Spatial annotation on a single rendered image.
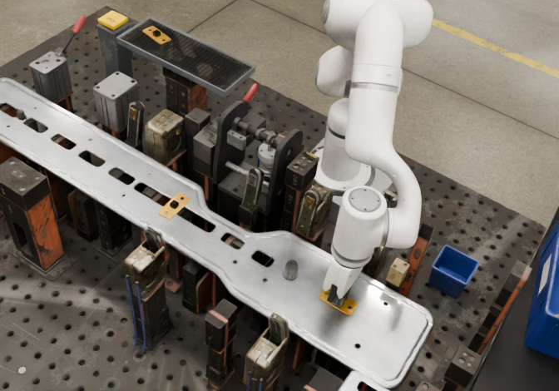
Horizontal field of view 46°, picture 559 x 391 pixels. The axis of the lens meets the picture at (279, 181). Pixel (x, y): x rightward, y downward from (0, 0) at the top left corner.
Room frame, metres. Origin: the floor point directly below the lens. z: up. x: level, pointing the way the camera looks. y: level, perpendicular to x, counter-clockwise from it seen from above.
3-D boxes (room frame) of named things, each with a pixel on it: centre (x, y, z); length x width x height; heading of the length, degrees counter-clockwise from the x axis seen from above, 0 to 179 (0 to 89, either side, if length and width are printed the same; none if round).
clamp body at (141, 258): (0.87, 0.28, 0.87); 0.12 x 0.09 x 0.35; 152
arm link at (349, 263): (0.83, -0.16, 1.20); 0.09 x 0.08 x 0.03; 152
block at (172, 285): (1.06, 0.24, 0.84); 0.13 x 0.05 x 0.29; 152
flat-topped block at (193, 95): (1.45, 0.29, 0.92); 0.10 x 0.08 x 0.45; 62
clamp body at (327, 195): (1.08, -0.10, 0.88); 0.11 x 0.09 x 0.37; 152
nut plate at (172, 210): (1.05, 0.25, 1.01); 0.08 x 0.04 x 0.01; 152
